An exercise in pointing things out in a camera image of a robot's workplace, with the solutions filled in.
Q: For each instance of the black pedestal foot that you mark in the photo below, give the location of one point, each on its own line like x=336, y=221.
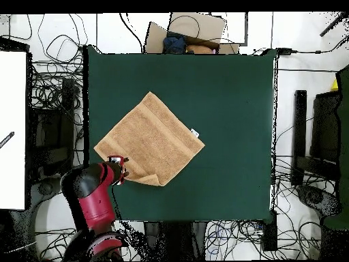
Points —
x=45, y=188
x=316, y=199

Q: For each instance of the black power adapter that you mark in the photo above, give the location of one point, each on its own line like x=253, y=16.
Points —
x=285, y=50

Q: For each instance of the black label strip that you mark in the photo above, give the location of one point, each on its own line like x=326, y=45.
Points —
x=6, y=140

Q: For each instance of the black frame stand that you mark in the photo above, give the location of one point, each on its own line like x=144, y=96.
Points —
x=300, y=122

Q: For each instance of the white board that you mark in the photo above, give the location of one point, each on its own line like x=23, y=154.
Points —
x=12, y=109

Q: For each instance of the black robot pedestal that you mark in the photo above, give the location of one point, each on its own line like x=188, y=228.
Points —
x=174, y=240

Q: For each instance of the brown cardboard box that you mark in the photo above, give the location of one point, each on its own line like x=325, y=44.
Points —
x=196, y=26

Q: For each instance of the black box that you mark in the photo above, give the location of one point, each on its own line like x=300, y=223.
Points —
x=270, y=234

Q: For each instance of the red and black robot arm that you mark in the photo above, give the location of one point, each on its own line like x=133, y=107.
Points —
x=95, y=202

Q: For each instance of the green cloth cover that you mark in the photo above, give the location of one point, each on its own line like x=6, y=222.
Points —
x=344, y=136

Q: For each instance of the tan terry towel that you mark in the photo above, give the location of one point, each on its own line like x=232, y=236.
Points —
x=152, y=136

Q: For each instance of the black equipment block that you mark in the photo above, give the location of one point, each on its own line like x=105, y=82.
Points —
x=54, y=131

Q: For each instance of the black rod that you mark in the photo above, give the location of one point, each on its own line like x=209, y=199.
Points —
x=332, y=26

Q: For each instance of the orange cloth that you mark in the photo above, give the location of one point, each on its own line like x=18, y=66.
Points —
x=199, y=49

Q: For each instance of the dark green table cloth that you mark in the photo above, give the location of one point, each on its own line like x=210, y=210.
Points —
x=218, y=109

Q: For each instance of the dark blue cloth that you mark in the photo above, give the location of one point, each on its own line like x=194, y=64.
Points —
x=174, y=45

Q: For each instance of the small yellow object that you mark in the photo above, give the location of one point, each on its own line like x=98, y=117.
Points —
x=334, y=86

